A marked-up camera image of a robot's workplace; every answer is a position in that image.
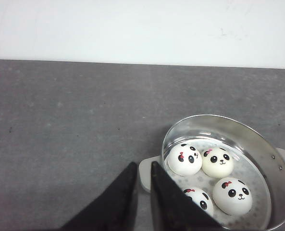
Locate stainless steel steamer pot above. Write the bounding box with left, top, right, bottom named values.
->
left=139, top=115, right=285, bottom=231

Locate cream panda bun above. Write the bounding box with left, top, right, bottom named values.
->
left=202, top=147, right=234, bottom=179

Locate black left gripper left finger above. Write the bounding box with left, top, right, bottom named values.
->
left=61, top=162, right=138, bottom=231

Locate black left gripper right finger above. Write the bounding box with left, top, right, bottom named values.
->
left=150, top=161, right=223, bottom=231

